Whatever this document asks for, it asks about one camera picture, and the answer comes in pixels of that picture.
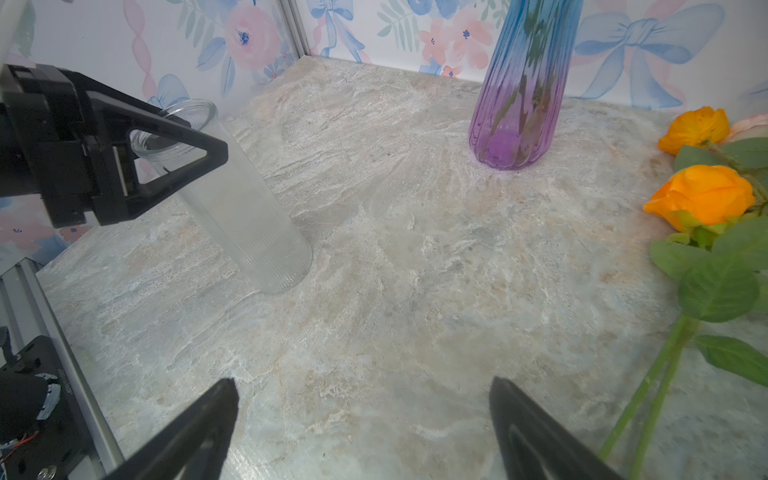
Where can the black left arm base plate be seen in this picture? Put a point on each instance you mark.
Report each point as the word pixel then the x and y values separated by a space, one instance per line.
pixel 43 433

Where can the aluminium corner post left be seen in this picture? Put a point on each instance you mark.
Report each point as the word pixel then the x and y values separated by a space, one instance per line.
pixel 297 33

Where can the blue purple glass vase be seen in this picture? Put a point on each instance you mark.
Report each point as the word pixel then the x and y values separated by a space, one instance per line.
pixel 517 110

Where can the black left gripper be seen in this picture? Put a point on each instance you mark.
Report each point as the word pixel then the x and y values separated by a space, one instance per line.
pixel 83 146

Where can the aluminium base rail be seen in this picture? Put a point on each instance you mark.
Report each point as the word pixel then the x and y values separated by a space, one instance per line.
pixel 27 313

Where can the orange ranunculus flower spray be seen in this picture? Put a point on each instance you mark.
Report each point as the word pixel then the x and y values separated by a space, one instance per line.
pixel 716 201

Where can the large pink rose spray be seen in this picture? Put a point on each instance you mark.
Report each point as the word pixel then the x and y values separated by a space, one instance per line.
pixel 755 126

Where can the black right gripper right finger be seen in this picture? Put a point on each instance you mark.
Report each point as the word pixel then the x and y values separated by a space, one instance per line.
pixel 533 445

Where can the clear ribbed glass vase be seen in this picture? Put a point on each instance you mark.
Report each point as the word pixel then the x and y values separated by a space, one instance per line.
pixel 236 207

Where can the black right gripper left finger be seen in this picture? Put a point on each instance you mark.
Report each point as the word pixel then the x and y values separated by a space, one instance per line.
pixel 194 445

